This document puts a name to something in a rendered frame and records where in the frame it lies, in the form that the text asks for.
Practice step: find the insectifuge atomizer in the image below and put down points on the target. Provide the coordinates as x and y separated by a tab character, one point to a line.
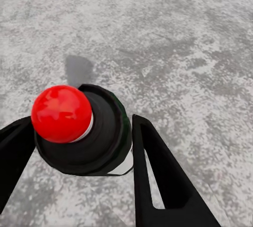
82	129

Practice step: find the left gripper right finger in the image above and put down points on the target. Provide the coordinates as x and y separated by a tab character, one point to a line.
184	206

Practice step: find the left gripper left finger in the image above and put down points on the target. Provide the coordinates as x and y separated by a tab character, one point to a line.
16	147

